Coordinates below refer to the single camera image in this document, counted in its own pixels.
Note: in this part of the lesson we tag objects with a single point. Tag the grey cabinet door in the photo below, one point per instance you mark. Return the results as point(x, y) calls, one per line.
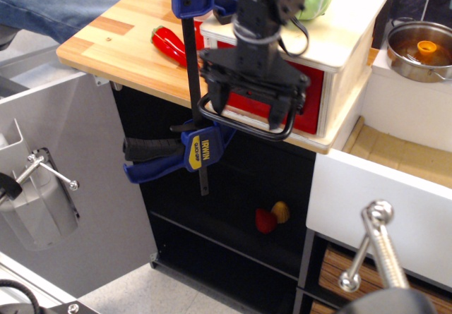
point(78, 223)

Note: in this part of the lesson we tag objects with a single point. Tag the red drawer with black handle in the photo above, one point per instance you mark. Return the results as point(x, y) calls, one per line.
point(251, 116)

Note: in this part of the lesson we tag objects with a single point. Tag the stainless steel pot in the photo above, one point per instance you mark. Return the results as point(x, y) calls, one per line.
point(403, 57)

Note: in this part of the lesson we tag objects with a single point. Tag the silver clamp screw right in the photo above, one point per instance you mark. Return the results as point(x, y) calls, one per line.
point(376, 216)

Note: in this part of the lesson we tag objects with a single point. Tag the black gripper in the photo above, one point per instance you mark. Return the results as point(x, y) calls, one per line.
point(264, 74)

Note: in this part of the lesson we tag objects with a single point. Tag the white toy sink unit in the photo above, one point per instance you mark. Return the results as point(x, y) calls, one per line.
point(418, 116)

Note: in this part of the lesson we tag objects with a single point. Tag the orange toy in pot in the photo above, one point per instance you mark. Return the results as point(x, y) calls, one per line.
point(426, 48)

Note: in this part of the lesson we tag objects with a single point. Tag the blue Irwin bar clamp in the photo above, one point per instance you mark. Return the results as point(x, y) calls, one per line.
point(201, 143)

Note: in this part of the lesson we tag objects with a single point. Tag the black shelf cabinet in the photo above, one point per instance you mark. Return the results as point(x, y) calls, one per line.
point(213, 240)

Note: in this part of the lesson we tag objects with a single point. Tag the light wooden box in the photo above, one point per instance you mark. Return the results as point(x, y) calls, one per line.
point(338, 44)

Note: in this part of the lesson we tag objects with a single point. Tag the red toy pepper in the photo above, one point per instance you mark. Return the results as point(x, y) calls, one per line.
point(170, 45)

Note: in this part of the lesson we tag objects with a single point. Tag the yellow toy lemon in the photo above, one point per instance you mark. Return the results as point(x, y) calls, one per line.
point(281, 212)

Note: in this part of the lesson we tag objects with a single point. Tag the person leg in jeans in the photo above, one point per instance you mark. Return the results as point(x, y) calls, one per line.
point(58, 19)

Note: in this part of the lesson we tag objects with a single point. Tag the red toy strawberry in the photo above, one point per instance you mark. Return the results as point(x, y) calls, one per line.
point(265, 221)

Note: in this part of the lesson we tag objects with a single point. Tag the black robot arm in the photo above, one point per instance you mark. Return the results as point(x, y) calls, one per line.
point(259, 22)

